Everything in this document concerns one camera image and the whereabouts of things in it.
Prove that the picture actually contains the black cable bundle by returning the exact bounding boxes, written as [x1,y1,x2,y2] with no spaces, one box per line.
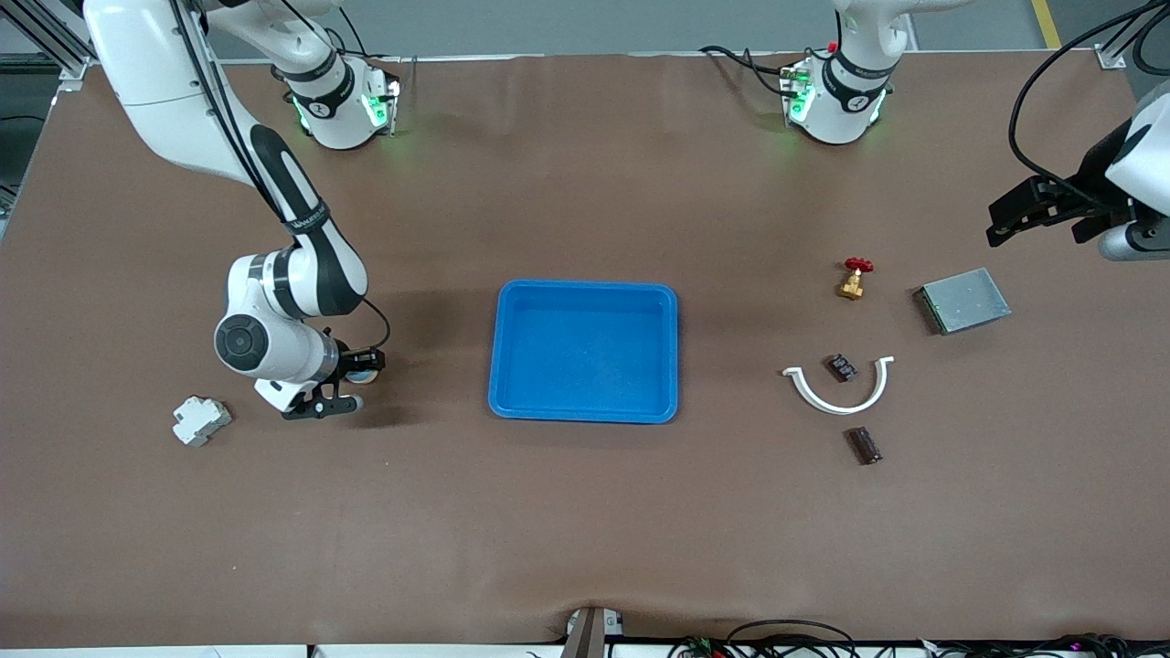
[667,620,1170,658]

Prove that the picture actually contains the white circuit breaker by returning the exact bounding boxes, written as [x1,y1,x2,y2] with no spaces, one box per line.
[172,396,233,448]

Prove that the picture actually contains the brass valve with red handle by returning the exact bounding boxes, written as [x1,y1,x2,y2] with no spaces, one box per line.
[835,257,875,302]

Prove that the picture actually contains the blue plastic tray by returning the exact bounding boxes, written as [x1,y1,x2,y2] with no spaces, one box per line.
[487,280,679,424]

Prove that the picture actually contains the aluminium frame post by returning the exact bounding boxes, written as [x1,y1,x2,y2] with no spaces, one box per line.
[0,0,92,92]
[1097,0,1170,69]

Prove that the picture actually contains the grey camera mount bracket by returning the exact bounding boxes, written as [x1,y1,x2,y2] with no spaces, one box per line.
[559,606,624,658]

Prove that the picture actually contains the brown table cover mat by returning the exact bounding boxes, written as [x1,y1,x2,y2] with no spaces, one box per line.
[0,50,1170,650]

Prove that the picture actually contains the grey metal power supply box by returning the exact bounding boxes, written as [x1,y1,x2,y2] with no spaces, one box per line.
[912,267,1013,336]

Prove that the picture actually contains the black arm base cables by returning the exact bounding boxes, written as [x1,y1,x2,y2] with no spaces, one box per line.
[699,44,796,97]

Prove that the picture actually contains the white curved pipe clamp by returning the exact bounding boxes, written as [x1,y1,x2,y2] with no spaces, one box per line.
[782,356,895,416]

